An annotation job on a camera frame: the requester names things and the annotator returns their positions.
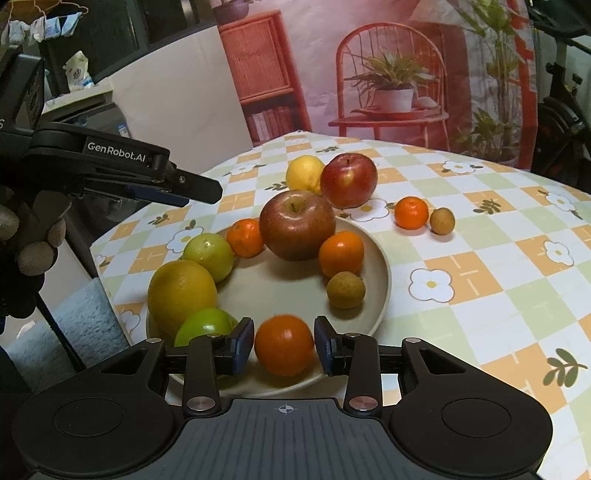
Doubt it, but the black exercise bike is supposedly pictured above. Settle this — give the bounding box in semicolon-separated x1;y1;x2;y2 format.
524;0;591;195

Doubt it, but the small yellow lemon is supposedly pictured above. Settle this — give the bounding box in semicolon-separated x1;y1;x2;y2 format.
286;155;327;193

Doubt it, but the yellowish green apple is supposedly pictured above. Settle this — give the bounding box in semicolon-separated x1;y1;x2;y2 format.
183;233;235;283

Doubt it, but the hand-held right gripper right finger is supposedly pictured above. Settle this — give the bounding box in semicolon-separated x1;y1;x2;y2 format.
314;316;468;418

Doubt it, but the dark window with grey frame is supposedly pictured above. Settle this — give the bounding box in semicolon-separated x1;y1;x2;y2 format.
44;0;218;100

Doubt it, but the printed room backdrop cloth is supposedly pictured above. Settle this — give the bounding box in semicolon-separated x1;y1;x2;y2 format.
212;0;539;169

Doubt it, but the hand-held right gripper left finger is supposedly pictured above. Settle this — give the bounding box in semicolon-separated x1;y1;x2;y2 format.
98;316;256;418

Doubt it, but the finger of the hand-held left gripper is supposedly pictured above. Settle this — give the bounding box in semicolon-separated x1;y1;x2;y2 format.
71;179;191;208
28;122;223;204

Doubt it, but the grey fluffy rug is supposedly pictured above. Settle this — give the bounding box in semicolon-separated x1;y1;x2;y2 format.
0;279;132;395

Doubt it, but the large round yellow lemon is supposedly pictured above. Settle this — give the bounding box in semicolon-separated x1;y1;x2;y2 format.
147;260;218;339

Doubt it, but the dark red apple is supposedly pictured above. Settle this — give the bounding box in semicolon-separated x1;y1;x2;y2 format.
259;189;337;262

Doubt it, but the person's left hand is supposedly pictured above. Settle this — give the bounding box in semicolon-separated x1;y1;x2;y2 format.
0;185;74;324

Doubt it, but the white plastic bag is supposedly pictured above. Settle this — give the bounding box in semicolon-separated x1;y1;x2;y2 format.
62;51;95;90

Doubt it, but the hanging laundry on hanger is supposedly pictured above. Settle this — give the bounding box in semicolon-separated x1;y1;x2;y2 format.
0;0;89;46

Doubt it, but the beige round plate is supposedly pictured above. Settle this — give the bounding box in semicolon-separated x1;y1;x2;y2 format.
146;215;392;397

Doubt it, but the bright red apple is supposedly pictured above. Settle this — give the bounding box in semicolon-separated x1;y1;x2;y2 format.
320;152;378;209

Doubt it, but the brown longan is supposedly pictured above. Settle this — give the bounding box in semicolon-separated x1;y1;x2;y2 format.
430;207;456;235
327;271;366;309

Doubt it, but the bright green apple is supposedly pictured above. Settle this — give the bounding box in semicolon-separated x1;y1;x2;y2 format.
174;308;240;348

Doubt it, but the checkered floral tablecloth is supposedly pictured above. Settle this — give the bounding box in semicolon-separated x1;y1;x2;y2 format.
90;131;591;480

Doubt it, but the orange tangerine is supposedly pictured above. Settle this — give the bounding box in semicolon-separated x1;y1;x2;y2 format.
226;218;266;258
254;315;316;377
318;231;365;278
394;196;430;230

